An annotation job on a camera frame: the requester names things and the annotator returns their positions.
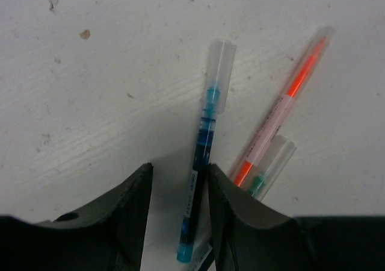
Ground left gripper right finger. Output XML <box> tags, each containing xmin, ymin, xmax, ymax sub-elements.
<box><xmin>207</xmin><ymin>164</ymin><xmax>384</xmax><ymax>270</ymax></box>

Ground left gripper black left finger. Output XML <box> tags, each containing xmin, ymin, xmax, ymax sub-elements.
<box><xmin>1</xmin><ymin>163</ymin><xmax>153</xmax><ymax>270</ymax></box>

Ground blue pen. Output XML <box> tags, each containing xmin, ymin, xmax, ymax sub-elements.
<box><xmin>176</xmin><ymin>39</ymin><xmax>236</xmax><ymax>263</ymax></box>

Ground teal dark gel pen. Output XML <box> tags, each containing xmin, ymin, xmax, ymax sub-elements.
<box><xmin>187</xmin><ymin>135</ymin><xmax>297</xmax><ymax>270</ymax></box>

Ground orange gel pen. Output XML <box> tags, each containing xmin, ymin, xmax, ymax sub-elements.
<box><xmin>230</xmin><ymin>26</ymin><xmax>335</xmax><ymax>186</ymax></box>

